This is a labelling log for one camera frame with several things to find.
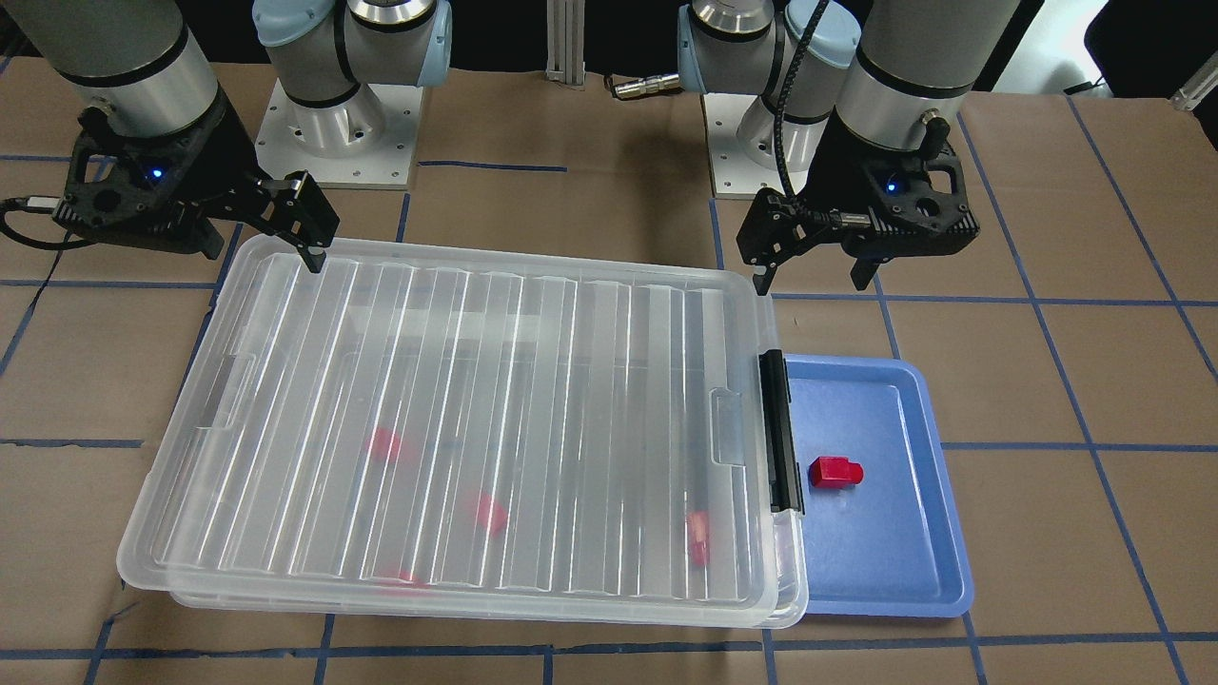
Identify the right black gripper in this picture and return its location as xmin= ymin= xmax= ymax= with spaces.
xmin=52 ymin=89 xmax=340 ymax=274

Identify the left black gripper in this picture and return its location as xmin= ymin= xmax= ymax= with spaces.
xmin=737 ymin=108 xmax=980 ymax=296

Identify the red block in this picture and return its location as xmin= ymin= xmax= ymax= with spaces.
xmin=363 ymin=427 xmax=409 ymax=464
xmin=808 ymin=455 xmax=865 ymax=490
xmin=473 ymin=492 xmax=509 ymax=538
xmin=373 ymin=567 xmax=431 ymax=594
xmin=685 ymin=509 xmax=713 ymax=569

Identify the clear plastic box lid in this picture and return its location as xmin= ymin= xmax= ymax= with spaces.
xmin=116 ymin=236 xmax=783 ymax=629

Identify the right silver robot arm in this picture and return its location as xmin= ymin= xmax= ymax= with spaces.
xmin=2 ymin=1 xmax=452 ymax=273

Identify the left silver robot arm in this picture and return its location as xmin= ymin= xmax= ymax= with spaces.
xmin=678 ymin=1 xmax=1016 ymax=295

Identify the red block in box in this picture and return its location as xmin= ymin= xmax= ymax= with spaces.
xmin=373 ymin=567 xmax=431 ymax=594
xmin=363 ymin=427 xmax=409 ymax=464
xmin=685 ymin=509 xmax=713 ymax=569
xmin=473 ymin=492 xmax=509 ymax=538

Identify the clear plastic storage box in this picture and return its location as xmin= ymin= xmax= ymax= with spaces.
xmin=171 ymin=511 xmax=809 ymax=629

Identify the blue plastic tray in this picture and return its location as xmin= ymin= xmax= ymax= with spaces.
xmin=786 ymin=355 xmax=974 ymax=618

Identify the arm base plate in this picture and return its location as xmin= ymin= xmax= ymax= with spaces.
xmin=703 ymin=91 xmax=828 ymax=200
xmin=255 ymin=82 xmax=426 ymax=190

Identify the black box latch handle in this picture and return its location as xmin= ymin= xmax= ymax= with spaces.
xmin=758 ymin=349 xmax=804 ymax=516

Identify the aluminium frame post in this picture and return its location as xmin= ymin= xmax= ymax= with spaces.
xmin=544 ymin=0 xmax=586 ymax=89

